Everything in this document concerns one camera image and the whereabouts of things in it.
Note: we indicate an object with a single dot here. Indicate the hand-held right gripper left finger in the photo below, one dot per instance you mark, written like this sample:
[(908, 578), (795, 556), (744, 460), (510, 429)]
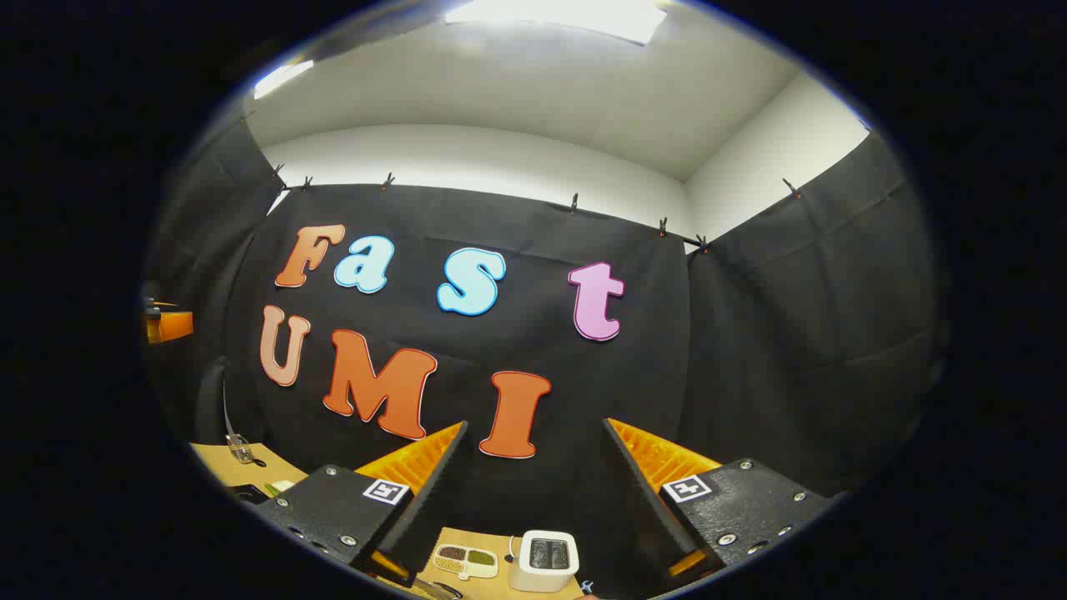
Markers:
[(429, 500)]

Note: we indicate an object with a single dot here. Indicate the small ceiling light panel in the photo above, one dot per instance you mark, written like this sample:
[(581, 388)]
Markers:
[(282, 78)]

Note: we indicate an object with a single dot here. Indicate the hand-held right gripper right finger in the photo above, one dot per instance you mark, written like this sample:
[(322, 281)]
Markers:
[(646, 500)]

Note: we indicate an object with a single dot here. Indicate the black backdrop cloth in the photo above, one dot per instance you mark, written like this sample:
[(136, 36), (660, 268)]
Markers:
[(750, 350)]

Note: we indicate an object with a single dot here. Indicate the white toaster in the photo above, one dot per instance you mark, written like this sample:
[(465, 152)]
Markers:
[(543, 575)]

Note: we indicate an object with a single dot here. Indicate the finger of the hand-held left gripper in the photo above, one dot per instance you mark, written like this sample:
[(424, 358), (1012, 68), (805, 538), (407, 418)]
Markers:
[(173, 327)]

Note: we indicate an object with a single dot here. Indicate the white bread lettuce sandwich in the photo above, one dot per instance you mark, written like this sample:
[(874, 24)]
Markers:
[(279, 487)]

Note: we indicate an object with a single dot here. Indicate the row of cloth clips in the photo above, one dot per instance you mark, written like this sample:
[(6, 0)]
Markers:
[(573, 202)]

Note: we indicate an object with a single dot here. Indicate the white divided dish of beans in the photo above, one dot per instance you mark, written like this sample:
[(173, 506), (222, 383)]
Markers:
[(465, 561)]

